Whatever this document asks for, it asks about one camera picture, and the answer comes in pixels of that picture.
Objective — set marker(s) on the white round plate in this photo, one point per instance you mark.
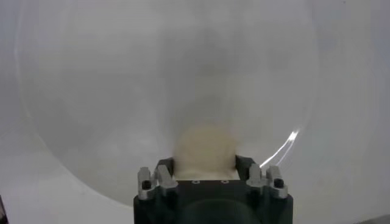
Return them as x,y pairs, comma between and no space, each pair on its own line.
122,91

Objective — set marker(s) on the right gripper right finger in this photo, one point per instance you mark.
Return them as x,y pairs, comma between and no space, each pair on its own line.
259,178

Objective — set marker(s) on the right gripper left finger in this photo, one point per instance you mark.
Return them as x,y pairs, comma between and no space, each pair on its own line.
163,179

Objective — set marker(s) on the white steamed baozi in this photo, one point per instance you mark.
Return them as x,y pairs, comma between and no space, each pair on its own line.
205,152

